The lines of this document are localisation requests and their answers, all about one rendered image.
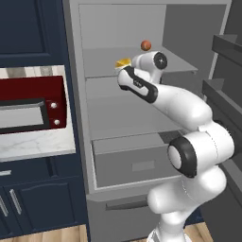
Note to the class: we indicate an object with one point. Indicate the orange-brown round fruit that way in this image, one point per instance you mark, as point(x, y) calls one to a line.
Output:
point(145, 45)

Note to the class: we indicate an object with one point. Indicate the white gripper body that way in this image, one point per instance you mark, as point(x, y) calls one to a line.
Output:
point(135, 61)

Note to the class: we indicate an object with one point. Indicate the navy drawer front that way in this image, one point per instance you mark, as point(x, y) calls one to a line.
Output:
point(28, 171)

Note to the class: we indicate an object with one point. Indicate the grey fridge crisper drawer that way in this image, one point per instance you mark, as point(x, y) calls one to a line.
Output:
point(126, 164)

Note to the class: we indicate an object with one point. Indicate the grey fridge door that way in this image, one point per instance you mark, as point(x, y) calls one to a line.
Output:
point(230, 195)

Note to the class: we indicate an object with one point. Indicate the white microwave knob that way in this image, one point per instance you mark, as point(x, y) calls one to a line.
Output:
point(56, 122)
point(54, 105)

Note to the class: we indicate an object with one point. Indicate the grey freezer drawer front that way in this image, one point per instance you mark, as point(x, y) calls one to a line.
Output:
point(123, 223)

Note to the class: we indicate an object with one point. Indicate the grey fridge shelf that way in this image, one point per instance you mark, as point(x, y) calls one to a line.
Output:
point(119, 119)
point(100, 63)

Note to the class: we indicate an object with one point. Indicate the red microwave oven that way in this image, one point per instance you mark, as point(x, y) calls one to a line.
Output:
point(31, 86)

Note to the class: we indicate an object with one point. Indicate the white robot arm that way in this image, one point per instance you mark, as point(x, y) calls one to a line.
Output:
point(189, 107)

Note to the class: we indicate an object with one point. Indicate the black-framed microwave door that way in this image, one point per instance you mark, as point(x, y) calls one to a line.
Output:
point(22, 116)

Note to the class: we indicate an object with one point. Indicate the grey fridge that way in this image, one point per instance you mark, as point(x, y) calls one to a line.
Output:
point(75, 94)

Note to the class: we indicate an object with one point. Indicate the navy wall cupboard door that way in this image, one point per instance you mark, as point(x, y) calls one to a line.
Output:
point(28, 28)

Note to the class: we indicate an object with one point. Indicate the yellow cheese wedge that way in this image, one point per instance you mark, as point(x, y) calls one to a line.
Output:
point(122, 63)

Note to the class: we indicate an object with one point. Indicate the navy base cupboard door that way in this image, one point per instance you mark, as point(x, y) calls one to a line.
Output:
point(47, 204)
point(5, 227)

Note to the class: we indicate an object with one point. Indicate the dark fridge door bin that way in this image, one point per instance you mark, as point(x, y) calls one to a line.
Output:
point(220, 97)
point(227, 47)

